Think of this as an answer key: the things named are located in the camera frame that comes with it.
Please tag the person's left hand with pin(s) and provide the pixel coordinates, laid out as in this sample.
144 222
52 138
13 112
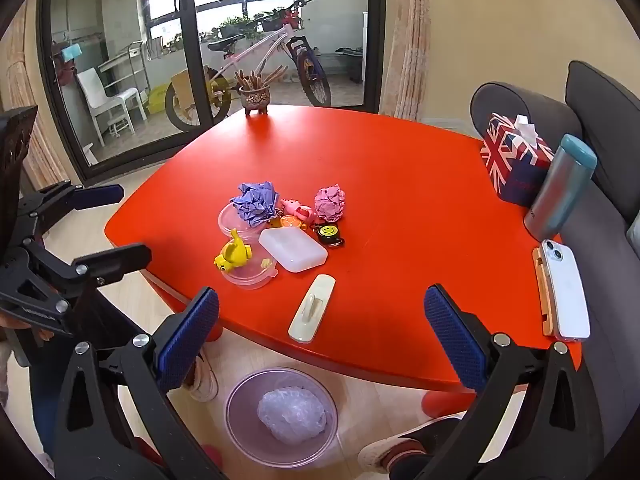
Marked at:
15 321

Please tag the clear plastic bag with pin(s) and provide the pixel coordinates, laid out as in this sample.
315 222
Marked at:
292 415

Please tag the grey sofa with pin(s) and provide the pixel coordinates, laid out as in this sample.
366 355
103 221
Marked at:
610 270

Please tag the white smartphone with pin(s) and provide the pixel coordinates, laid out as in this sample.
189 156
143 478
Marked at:
567 295

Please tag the clear round plastic container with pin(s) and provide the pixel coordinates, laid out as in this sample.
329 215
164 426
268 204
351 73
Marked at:
229 222

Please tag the pink translucent waste bin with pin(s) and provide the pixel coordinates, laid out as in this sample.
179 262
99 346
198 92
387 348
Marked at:
240 430

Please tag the red table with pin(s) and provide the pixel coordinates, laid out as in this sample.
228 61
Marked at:
400 200

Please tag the dark low shelf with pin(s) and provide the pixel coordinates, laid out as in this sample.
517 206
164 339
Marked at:
350 60

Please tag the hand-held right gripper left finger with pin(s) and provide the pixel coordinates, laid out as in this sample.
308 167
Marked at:
190 340

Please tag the cream adhesive wall hook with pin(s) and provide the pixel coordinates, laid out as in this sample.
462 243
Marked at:
310 310

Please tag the black sliding glass door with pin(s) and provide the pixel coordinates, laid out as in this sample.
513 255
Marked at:
192 35

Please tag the cardboard box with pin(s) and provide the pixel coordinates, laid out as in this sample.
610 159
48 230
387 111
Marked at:
187 87

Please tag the beige patterned curtain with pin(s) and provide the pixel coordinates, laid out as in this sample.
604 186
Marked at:
407 50
20 75

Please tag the blue thermos bottle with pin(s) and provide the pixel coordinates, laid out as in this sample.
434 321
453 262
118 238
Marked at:
560 190

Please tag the row of potted plants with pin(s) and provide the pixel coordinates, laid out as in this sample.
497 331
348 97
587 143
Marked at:
235 25

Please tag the white plastic chair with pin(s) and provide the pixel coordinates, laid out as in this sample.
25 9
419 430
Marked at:
92 90

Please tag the black and white shoe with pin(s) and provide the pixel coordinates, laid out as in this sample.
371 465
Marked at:
400 447

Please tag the purple paper ball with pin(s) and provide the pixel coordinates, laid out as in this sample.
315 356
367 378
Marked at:
255 202

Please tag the yellow basin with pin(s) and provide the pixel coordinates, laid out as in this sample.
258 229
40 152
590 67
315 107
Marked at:
159 100

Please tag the clear round plastic lid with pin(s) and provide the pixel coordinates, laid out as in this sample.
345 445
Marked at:
250 278

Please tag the pink paper ball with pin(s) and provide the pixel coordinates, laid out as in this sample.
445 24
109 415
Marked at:
330 202

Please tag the flag print tissue box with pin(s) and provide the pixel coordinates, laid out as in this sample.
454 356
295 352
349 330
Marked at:
505 155

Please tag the blue cloth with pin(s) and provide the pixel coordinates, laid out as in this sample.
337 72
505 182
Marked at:
70 52

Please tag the grey sofa cushion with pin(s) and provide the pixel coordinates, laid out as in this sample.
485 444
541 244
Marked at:
610 125

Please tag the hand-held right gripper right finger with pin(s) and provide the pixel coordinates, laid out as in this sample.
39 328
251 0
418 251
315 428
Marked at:
455 340

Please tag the wooden phone stand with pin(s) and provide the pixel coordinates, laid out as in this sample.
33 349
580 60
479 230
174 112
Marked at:
542 290

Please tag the brown pot with dried stalks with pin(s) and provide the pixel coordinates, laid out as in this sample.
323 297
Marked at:
255 97

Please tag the white metal rack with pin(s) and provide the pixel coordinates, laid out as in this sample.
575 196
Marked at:
132 52

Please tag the white bicycle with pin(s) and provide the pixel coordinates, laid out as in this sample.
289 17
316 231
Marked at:
260 47

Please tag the white plastic box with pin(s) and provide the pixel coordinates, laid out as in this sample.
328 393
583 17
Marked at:
292 250

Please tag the yellow toy figure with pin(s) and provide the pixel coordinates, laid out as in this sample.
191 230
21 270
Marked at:
235 255

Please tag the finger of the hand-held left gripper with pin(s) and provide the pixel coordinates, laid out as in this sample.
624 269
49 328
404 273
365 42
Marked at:
100 195
125 256

